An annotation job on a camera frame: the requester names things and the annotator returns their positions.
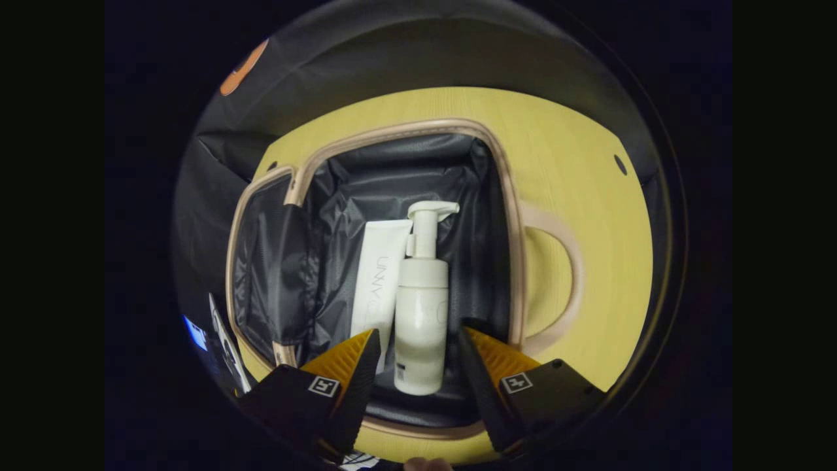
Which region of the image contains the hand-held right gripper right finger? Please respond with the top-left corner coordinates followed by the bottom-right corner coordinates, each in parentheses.
top-left (456, 326), bottom-right (607, 455)

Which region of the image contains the white pump bottle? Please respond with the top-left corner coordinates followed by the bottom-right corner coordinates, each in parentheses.
top-left (394, 200), bottom-right (461, 397)

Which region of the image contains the white squeeze tube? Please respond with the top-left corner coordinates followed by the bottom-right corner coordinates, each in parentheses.
top-left (350, 219), bottom-right (414, 375)

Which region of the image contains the pink suitcase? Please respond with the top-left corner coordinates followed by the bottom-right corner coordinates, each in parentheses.
top-left (226, 118), bottom-right (585, 441)

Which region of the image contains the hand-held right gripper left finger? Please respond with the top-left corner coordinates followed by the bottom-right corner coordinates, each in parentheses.
top-left (237, 328), bottom-right (382, 462)

